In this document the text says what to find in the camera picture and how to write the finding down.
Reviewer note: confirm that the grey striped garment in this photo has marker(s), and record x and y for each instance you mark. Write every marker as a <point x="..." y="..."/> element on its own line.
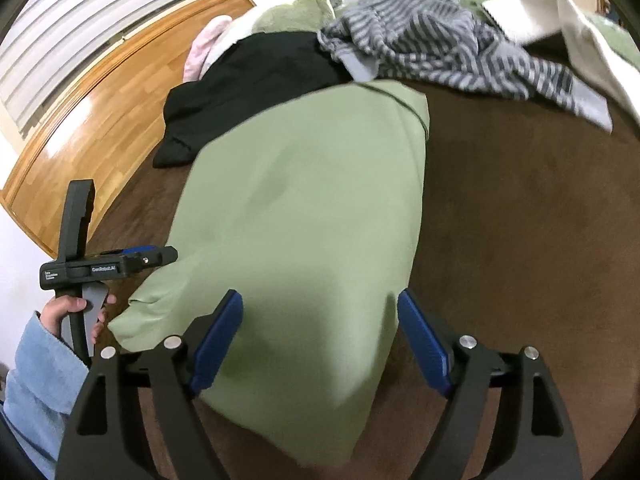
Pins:
<point x="425" y="30"/>

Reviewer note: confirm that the brown bed sheet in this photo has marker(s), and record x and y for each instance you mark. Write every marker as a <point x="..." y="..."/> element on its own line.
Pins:
<point x="500" y="210"/>

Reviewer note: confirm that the black garment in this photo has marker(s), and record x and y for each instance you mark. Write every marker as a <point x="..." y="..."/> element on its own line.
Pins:
<point x="250" y="75"/>

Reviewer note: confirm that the white window blinds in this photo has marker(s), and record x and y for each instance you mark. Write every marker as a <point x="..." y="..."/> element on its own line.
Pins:
<point x="75" y="25"/>

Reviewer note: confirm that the cream garment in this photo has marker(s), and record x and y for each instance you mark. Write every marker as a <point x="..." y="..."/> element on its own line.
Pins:
<point x="550" y="10"/>

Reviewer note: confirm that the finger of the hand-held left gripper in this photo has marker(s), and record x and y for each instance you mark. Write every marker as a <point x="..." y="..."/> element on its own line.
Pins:
<point x="150" y="259"/>

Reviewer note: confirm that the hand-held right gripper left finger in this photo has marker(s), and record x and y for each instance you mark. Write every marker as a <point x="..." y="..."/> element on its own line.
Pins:
<point x="220" y="340"/>

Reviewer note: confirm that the pink pillow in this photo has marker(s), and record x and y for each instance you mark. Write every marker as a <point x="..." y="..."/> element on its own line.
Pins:
<point x="200" y="50"/>

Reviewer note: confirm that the green sweatshirt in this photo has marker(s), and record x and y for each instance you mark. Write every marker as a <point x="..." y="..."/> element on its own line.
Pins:
<point x="300" y="220"/>

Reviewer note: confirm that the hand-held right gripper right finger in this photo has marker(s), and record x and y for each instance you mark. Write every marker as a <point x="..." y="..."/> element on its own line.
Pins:
<point x="425" y="345"/>

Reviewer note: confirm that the wooden headboard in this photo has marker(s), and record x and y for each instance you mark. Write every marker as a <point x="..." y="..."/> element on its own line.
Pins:
<point x="100" y="110"/>

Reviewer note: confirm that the person's left forearm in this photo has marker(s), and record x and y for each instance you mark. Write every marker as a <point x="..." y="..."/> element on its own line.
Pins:
<point x="40" y="390"/>

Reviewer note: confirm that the person's left hand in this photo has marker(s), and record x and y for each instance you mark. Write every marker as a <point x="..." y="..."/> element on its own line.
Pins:
<point x="72" y="306"/>

